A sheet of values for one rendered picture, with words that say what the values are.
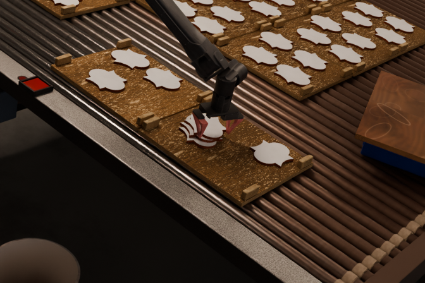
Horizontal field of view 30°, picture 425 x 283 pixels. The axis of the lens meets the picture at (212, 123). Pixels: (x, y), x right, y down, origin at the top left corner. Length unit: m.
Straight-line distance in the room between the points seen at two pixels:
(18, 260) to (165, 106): 0.76
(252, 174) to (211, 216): 0.23
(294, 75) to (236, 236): 0.94
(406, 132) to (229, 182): 0.62
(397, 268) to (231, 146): 0.62
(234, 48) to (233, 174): 0.81
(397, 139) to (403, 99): 0.28
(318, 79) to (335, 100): 0.12
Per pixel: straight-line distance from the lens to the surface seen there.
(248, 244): 2.07
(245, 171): 2.29
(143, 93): 2.54
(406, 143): 2.48
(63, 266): 2.79
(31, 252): 2.81
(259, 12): 3.30
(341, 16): 3.51
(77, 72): 2.59
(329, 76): 2.96
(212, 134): 2.36
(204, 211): 2.13
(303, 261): 2.07
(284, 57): 2.99
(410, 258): 2.18
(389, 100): 2.69
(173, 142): 2.33
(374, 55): 3.24
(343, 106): 2.82
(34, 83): 2.51
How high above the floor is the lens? 2.21
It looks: 31 degrees down
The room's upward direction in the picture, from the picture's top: 14 degrees clockwise
